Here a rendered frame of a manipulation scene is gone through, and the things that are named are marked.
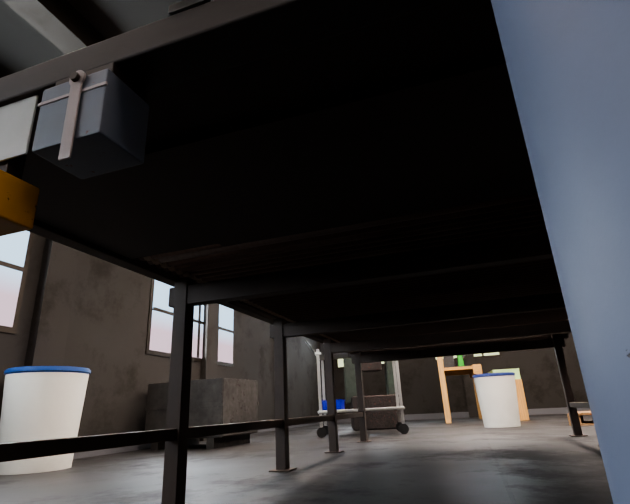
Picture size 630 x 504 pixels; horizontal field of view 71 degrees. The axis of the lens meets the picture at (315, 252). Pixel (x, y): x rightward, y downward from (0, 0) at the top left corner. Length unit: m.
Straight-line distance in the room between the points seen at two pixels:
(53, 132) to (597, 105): 0.75
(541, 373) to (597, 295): 10.84
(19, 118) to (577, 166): 0.89
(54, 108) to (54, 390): 3.11
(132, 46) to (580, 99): 0.73
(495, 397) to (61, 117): 5.91
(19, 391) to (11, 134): 3.05
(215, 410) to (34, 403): 1.76
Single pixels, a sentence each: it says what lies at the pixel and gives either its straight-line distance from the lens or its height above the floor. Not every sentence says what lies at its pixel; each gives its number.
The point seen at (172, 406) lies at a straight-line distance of 1.85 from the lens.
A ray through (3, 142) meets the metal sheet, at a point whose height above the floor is 0.77.
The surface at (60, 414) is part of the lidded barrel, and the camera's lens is 3.83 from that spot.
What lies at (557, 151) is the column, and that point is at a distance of 0.20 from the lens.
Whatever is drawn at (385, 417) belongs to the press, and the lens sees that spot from 6.98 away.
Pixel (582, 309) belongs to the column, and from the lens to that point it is 0.20.
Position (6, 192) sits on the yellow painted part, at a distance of 0.88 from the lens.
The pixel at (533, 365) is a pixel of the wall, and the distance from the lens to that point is 11.01.
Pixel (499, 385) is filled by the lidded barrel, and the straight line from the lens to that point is 6.27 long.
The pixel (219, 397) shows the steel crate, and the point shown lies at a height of 0.48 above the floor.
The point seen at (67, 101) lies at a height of 0.79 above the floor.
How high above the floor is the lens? 0.31
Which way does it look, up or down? 20 degrees up
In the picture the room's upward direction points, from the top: 3 degrees counter-clockwise
